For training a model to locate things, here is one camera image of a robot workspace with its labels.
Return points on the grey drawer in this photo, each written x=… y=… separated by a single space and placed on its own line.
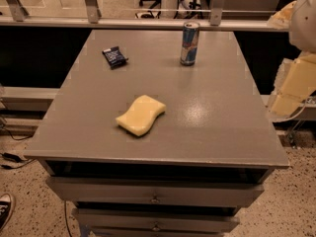
x=155 y=192
x=154 y=221

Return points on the Red Bull can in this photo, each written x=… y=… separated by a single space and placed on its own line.
x=189 y=43

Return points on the black and white sneaker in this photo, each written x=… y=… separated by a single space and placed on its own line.
x=7 y=205

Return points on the metal railing frame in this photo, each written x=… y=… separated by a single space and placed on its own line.
x=218 y=15

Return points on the black office chair base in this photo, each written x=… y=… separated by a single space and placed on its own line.
x=174 y=9

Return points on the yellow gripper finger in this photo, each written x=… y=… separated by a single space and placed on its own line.
x=295 y=82
x=281 y=19

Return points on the yellow sponge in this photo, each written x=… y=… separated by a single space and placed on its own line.
x=141 y=115

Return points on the grey drawer cabinet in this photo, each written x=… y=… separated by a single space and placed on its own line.
x=214 y=129

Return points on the dark blue snack packet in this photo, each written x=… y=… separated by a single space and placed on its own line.
x=114 y=57

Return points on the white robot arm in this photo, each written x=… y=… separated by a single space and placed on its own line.
x=302 y=31

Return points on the top grey drawer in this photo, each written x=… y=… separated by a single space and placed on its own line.
x=155 y=192

